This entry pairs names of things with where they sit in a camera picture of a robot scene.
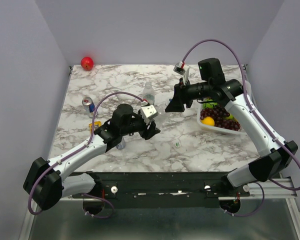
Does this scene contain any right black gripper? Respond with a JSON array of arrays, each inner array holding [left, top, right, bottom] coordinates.
[[164, 77, 212, 113]]

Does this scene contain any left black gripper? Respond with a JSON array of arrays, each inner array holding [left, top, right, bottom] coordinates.
[[121, 113, 161, 141]]

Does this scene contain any green white bottle cap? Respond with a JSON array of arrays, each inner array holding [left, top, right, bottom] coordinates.
[[174, 141, 181, 148]]

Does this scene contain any green label water bottle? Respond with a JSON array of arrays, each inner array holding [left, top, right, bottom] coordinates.
[[142, 81, 156, 105]]

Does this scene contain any clear unlabeled plastic bottle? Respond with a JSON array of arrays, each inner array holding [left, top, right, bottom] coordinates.
[[155, 98, 171, 124]]

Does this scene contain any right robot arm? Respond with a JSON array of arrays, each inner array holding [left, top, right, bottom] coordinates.
[[165, 58, 298, 196]]

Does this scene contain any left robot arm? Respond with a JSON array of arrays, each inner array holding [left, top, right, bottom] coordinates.
[[23, 104, 160, 215]]

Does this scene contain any tilted silver drink can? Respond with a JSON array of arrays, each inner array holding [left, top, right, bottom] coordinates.
[[116, 137, 126, 150]]

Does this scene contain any green striped ball fruit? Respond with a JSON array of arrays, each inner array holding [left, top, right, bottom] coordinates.
[[202, 99, 218, 109]]

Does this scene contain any orange fruit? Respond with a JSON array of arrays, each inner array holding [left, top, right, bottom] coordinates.
[[201, 116, 215, 126]]

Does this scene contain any dark purple grape bunch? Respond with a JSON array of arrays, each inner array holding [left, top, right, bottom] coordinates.
[[199, 105, 242, 132]]

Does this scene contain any white plastic fruit basket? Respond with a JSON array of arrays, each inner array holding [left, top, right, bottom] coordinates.
[[196, 79, 252, 136]]

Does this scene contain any yellow m&m's candy bag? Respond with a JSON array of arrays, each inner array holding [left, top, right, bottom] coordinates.
[[89, 121, 102, 133]]

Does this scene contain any upright red bull can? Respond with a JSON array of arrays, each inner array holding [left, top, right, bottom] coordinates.
[[81, 96, 96, 118]]

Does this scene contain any red apple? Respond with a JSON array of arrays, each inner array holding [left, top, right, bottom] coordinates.
[[80, 56, 94, 71]]

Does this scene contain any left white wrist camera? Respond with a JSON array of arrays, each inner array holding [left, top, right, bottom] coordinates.
[[140, 104, 158, 125]]

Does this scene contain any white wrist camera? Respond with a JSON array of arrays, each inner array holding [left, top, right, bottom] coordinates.
[[140, 104, 158, 125], [173, 61, 190, 86]]

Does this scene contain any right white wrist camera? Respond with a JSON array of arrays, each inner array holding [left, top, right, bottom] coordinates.
[[173, 61, 190, 86]]

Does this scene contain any black mounting base rail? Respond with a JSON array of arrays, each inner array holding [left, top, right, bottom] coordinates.
[[63, 171, 250, 210]]

